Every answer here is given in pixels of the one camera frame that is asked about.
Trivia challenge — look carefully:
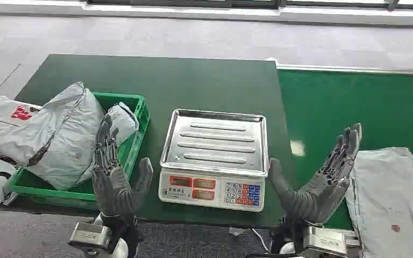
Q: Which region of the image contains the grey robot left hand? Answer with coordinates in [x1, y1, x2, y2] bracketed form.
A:
[91, 113, 154, 218]

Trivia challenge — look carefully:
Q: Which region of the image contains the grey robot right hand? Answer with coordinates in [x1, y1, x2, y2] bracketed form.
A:
[268, 123, 364, 226]

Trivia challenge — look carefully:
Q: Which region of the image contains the green plastic crate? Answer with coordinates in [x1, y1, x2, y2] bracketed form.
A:
[6, 91, 151, 211]

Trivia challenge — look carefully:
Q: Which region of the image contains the small grey parcel bag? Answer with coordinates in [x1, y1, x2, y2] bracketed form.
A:
[106, 102, 140, 147]

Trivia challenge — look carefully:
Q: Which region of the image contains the grey parcel with red spot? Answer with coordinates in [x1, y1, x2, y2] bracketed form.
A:
[344, 146, 413, 258]

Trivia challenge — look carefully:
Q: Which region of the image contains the large grey parcel bag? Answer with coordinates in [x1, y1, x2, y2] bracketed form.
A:
[0, 81, 105, 192]

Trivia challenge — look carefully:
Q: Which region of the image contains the green conveyor belt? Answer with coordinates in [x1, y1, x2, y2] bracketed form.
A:
[277, 69, 413, 231]

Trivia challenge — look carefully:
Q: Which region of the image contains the electronic scale with steel tray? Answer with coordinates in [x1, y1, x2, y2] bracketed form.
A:
[158, 108, 270, 213]

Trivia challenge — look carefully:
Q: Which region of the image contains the white parcel with red print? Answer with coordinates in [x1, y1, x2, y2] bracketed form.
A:
[0, 95, 44, 152]

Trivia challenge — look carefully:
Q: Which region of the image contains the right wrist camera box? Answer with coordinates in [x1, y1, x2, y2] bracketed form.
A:
[302, 225, 362, 258]

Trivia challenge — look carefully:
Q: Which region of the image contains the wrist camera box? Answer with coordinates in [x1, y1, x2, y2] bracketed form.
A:
[302, 225, 362, 258]
[67, 221, 113, 258]

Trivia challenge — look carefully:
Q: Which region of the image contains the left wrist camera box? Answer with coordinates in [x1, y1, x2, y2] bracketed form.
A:
[67, 221, 113, 258]

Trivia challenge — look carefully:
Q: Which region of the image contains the white cable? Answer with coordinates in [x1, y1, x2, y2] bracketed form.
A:
[251, 227, 270, 254]

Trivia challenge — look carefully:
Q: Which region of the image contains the silver conveyor side rail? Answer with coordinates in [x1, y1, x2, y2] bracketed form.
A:
[264, 56, 413, 76]

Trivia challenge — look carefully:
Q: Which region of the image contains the dark window frame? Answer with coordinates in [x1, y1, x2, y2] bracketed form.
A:
[85, 0, 413, 11]

